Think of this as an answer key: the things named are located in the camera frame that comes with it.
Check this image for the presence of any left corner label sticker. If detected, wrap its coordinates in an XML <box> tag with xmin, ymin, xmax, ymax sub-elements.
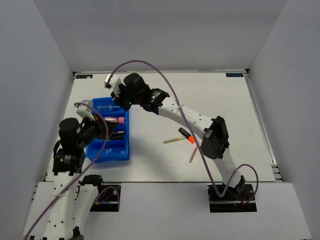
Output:
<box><xmin>75</xmin><ymin>74</ymin><xmax>93</xmax><ymax>79</ymax></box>

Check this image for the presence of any right corner label sticker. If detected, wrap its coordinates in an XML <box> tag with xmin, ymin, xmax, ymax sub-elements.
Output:
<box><xmin>225</xmin><ymin>72</ymin><xmax>244</xmax><ymax>78</ymax></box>

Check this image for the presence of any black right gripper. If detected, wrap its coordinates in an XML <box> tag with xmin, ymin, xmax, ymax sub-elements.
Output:
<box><xmin>112</xmin><ymin>83</ymin><xmax>142</xmax><ymax>112</ymax></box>

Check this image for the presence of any purple cable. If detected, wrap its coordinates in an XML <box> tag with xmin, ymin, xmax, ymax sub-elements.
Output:
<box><xmin>107</xmin><ymin>59</ymin><xmax>260</xmax><ymax>206</ymax></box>
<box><xmin>23</xmin><ymin>101</ymin><xmax>112</xmax><ymax>240</ymax></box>

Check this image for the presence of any corner label sticker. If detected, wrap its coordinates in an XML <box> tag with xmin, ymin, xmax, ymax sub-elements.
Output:
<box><xmin>225</xmin><ymin>72</ymin><xmax>244</xmax><ymax>78</ymax></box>
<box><xmin>75</xmin><ymin>74</ymin><xmax>93</xmax><ymax>79</ymax></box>

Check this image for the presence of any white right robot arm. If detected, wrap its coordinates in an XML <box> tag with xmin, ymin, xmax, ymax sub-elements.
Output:
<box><xmin>105</xmin><ymin>73</ymin><xmax>245</xmax><ymax>200</ymax></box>

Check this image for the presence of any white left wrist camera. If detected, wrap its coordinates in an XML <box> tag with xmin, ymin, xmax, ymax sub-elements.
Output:
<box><xmin>74</xmin><ymin>99</ymin><xmax>95</xmax><ymax>122</ymax></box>

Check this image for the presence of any yellow highlighter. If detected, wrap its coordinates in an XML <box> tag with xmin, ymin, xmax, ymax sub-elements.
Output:
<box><xmin>108</xmin><ymin>136</ymin><xmax>125</xmax><ymax>141</ymax></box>

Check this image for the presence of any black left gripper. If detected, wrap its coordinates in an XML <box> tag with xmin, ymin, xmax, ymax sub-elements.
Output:
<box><xmin>77</xmin><ymin>112</ymin><xmax>118</xmax><ymax>148</ymax></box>

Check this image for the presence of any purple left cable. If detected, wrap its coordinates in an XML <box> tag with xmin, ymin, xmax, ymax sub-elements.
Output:
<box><xmin>23</xmin><ymin>101</ymin><xmax>112</xmax><ymax>240</ymax></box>

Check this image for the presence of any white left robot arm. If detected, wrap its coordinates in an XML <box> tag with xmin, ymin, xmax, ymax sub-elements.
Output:
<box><xmin>42</xmin><ymin>116</ymin><xmax>117</xmax><ymax>240</ymax></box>

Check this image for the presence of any clear blue-tipped pen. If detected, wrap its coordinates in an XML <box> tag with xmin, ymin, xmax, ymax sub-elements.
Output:
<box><xmin>96</xmin><ymin>105</ymin><xmax>121</xmax><ymax>112</ymax></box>

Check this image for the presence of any pink eraser-topped pen case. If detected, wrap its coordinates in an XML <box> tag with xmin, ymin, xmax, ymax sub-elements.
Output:
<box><xmin>104</xmin><ymin>117</ymin><xmax>126</xmax><ymax>125</ymax></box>

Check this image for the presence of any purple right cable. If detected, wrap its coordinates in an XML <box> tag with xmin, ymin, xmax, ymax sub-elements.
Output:
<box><xmin>107</xmin><ymin>59</ymin><xmax>260</xmax><ymax>206</ymax></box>

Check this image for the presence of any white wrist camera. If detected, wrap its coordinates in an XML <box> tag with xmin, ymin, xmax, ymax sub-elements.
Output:
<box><xmin>74</xmin><ymin>99</ymin><xmax>95</xmax><ymax>122</ymax></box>
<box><xmin>104</xmin><ymin>74</ymin><xmax>123</xmax><ymax>96</ymax></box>

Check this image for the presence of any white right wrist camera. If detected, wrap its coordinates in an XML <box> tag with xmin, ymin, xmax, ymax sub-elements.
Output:
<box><xmin>104</xmin><ymin>74</ymin><xmax>123</xmax><ymax>96</ymax></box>

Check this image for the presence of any blue plastic tray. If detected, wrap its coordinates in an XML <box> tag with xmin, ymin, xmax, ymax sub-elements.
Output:
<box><xmin>92</xmin><ymin>97</ymin><xmax>130</xmax><ymax>163</ymax></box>

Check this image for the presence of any pink thin pen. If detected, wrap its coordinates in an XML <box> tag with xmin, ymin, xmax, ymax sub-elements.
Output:
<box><xmin>188</xmin><ymin>147</ymin><xmax>198</xmax><ymax>163</ymax></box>

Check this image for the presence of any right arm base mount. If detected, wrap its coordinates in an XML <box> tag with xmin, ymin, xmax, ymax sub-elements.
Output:
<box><xmin>207</xmin><ymin>184</ymin><xmax>257</xmax><ymax>213</ymax></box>

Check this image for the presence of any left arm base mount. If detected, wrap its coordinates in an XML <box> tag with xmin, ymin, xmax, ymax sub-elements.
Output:
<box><xmin>90</xmin><ymin>184</ymin><xmax>122</xmax><ymax>213</ymax></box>

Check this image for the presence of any pink highlighter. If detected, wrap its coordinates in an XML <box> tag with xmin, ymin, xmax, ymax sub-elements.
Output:
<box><xmin>110</xmin><ymin>131</ymin><xmax>126</xmax><ymax>136</ymax></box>

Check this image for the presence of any orange highlighter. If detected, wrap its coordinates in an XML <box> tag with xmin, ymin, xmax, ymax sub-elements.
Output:
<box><xmin>178</xmin><ymin>127</ymin><xmax>195</xmax><ymax>144</ymax></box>

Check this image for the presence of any beige thin pen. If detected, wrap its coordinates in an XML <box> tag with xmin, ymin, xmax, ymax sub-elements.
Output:
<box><xmin>162</xmin><ymin>136</ymin><xmax>186</xmax><ymax>144</ymax></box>

